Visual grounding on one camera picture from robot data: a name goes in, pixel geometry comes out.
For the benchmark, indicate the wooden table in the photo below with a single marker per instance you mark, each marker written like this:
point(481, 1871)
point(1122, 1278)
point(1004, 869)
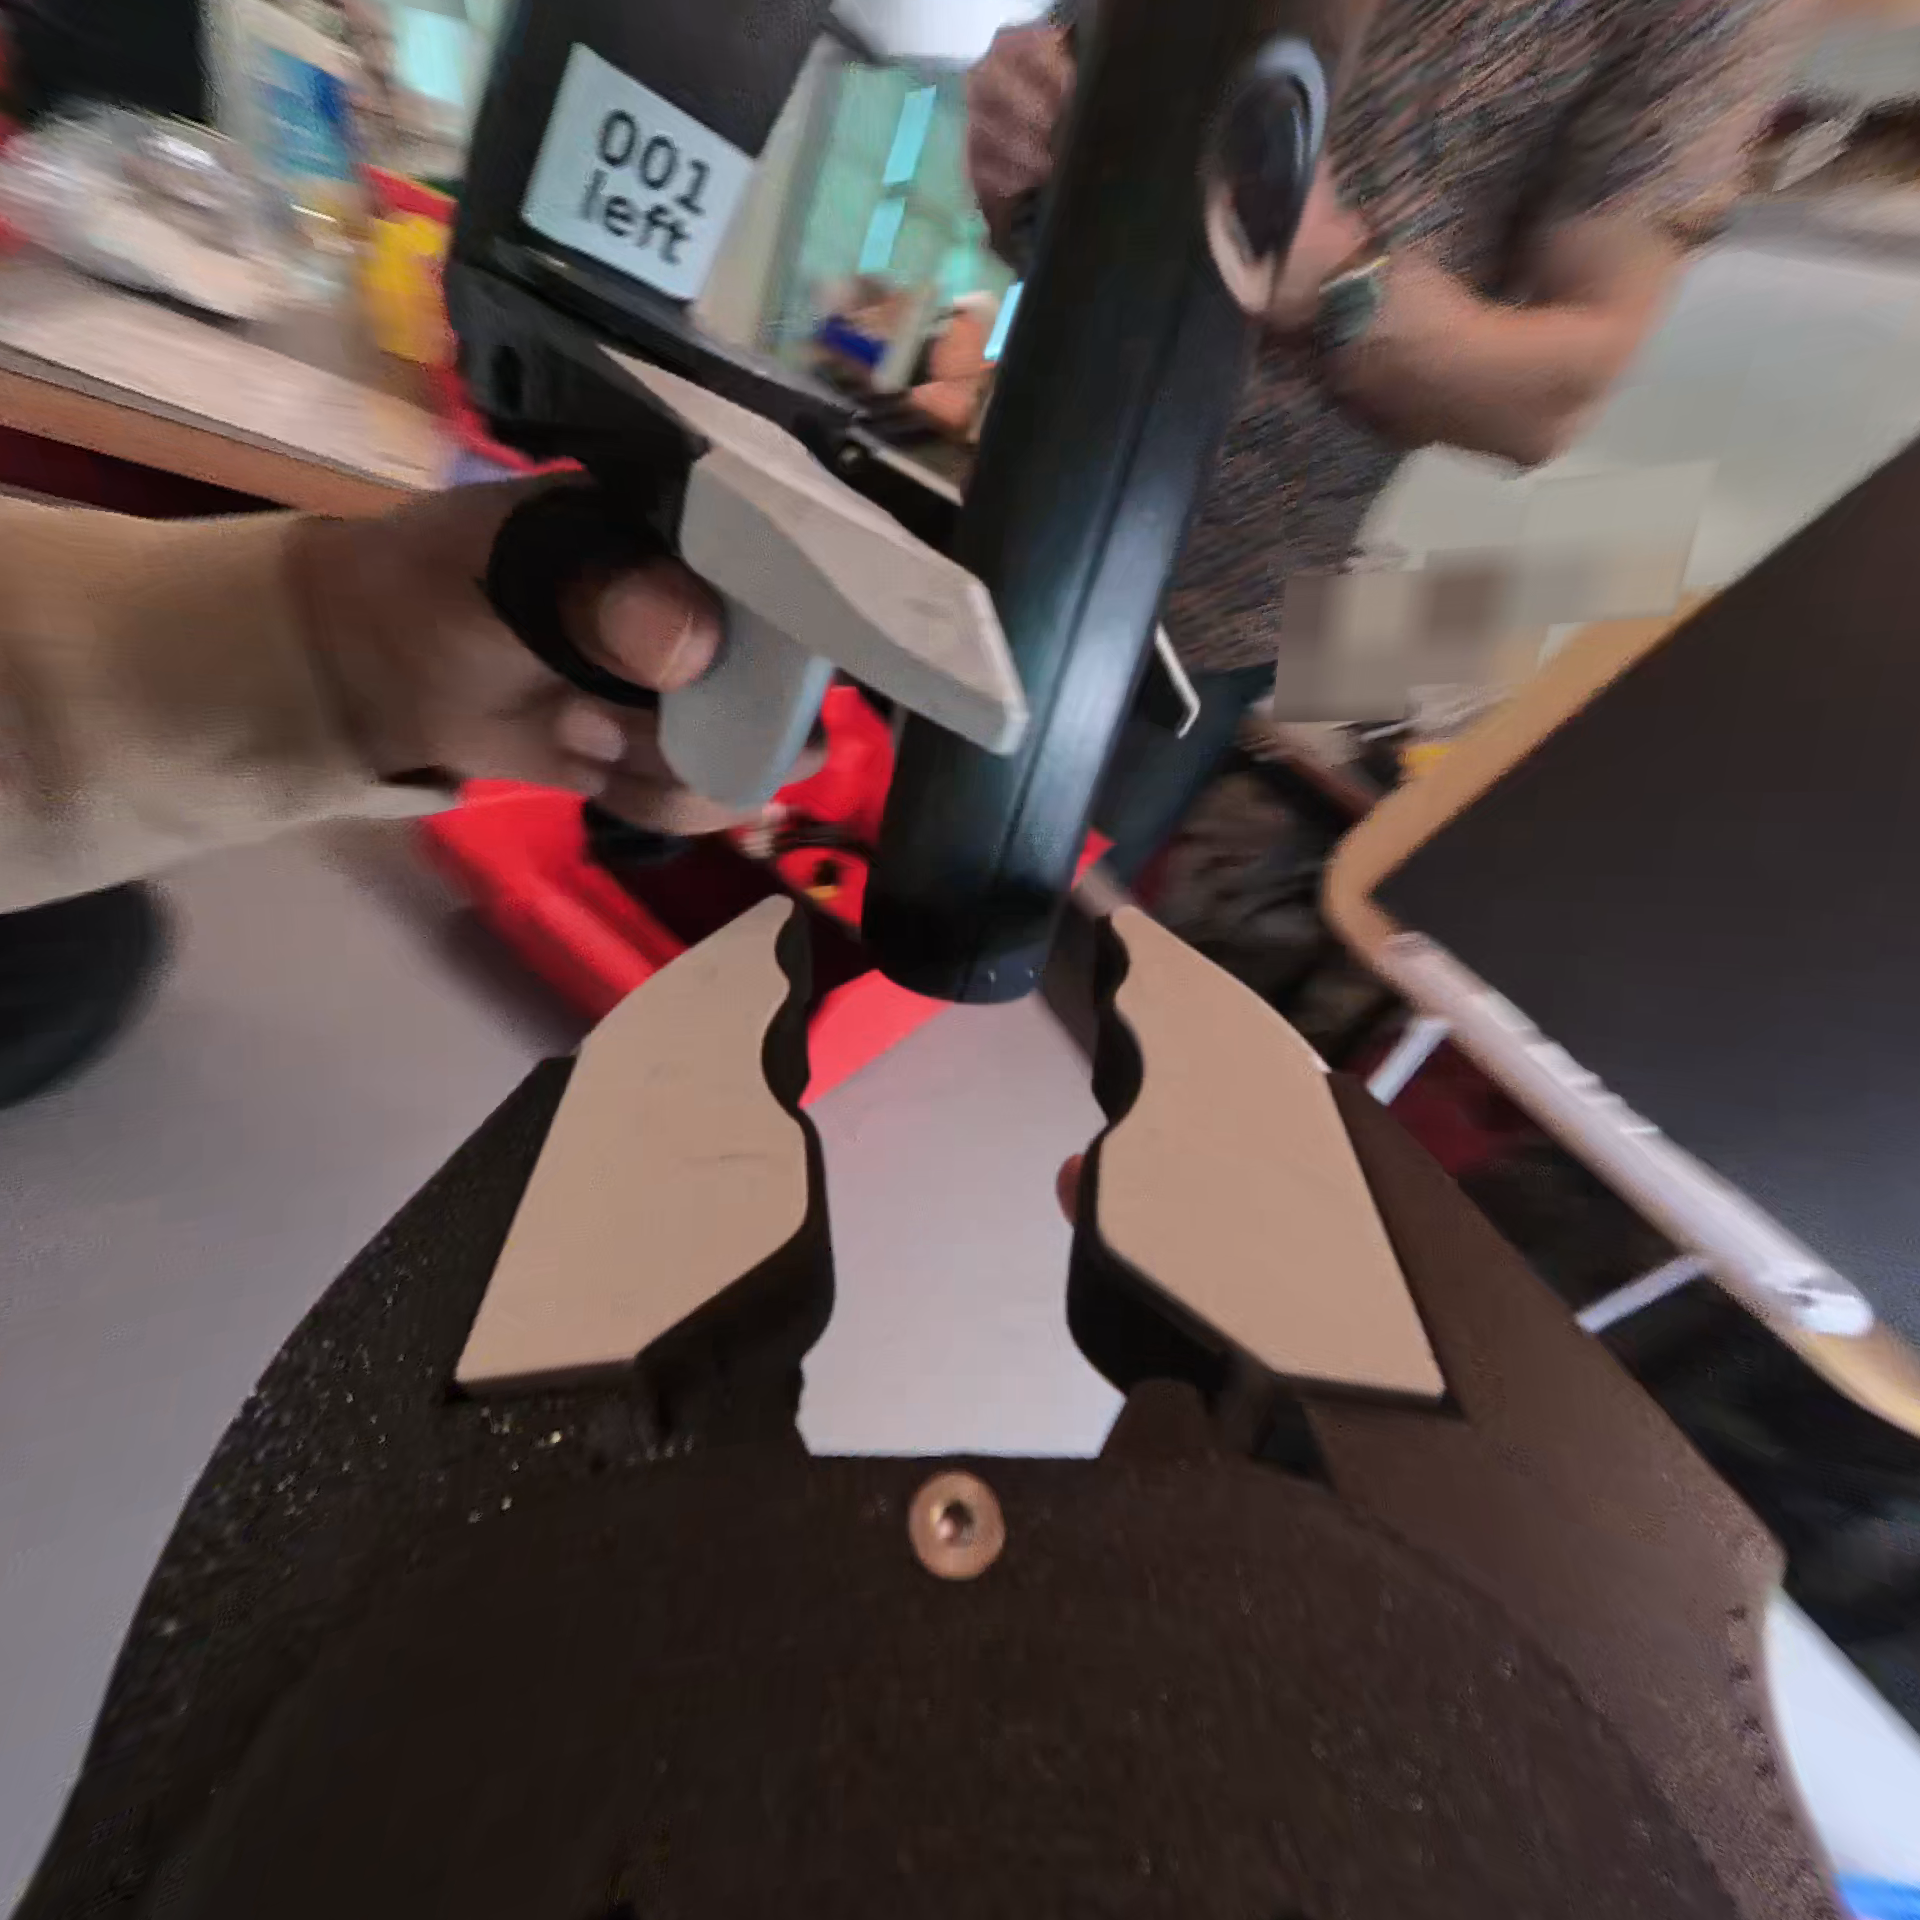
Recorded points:
point(225, 406)

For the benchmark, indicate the person's left hand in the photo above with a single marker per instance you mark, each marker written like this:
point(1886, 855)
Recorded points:
point(405, 631)

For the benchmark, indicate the black handheld tool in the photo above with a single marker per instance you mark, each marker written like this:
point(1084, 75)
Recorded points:
point(1079, 496)

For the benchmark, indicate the red plastic bin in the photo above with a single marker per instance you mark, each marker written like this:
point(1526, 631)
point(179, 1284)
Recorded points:
point(555, 886)

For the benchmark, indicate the black board with wooden rim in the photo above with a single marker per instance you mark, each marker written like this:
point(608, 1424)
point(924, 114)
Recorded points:
point(1679, 840)

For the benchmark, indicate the yellow plastic bin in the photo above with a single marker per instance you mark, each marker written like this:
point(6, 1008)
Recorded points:
point(405, 285)

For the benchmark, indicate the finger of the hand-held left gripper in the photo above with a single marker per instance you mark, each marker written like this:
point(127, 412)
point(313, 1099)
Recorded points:
point(854, 585)

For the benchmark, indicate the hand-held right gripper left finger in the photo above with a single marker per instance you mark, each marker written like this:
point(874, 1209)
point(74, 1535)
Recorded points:
point(643, 1185)

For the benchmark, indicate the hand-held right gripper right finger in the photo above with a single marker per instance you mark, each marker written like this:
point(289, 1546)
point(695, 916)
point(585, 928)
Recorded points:
point(1245, 1203)

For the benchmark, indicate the clear plastic bag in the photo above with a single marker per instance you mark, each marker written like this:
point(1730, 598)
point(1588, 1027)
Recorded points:
point(136, 210)

